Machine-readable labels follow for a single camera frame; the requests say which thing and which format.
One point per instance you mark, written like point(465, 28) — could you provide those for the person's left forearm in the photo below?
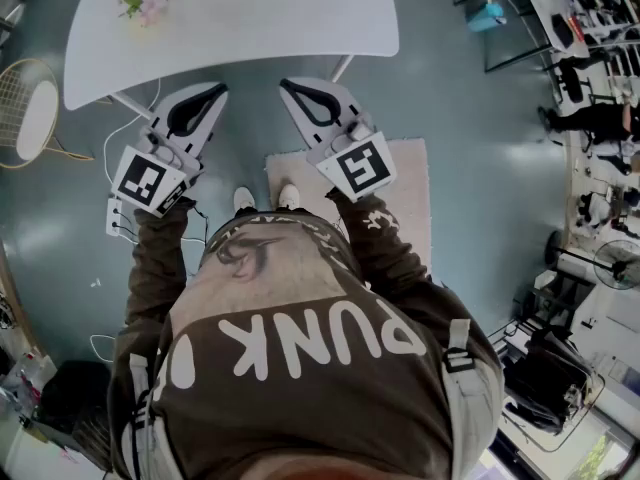
point(155, 258)

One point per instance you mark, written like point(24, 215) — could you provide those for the black framed glass partition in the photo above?
point(500, 53)

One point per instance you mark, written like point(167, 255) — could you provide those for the pink flower bouquet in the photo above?
point(147, 5)

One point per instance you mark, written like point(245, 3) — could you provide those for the blue bin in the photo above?
point(484, 15)

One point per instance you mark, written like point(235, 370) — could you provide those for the black standing fan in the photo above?
point(617, 265)

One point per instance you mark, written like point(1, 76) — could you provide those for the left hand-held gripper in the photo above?
point(137, 180)

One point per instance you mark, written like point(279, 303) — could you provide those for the person's left white shoe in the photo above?
point(244, 198)

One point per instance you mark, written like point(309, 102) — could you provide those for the black laptop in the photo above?
point(561, 30)

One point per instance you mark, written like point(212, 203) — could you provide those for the white power strip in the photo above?
point(114, 216)

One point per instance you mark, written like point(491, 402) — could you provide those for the white table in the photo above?
point(250, 28)

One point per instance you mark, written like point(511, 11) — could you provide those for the person's black trousers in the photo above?
point(249, 213)

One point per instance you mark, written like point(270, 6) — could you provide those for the white office desk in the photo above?
point(542, 3)

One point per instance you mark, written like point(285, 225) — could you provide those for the black mesh chair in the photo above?
point(550, 383)

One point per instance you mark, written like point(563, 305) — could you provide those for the person's brown printed shirt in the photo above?
point(300, 378)

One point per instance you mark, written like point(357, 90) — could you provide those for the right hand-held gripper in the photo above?
point(362, 165)

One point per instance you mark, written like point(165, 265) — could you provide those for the person's white shoe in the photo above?
point(288, 196)
point(244, 198)

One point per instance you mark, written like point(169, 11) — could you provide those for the person's right white shoe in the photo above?
point(288, 196)

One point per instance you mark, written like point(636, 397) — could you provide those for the beige rug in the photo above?
point(410, 193)

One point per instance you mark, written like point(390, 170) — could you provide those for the person's right forearm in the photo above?
point(380, 240)

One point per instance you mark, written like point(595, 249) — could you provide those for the black office chair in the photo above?
point(570, 83)

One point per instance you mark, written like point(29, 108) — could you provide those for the black bag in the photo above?
point(75, 398)

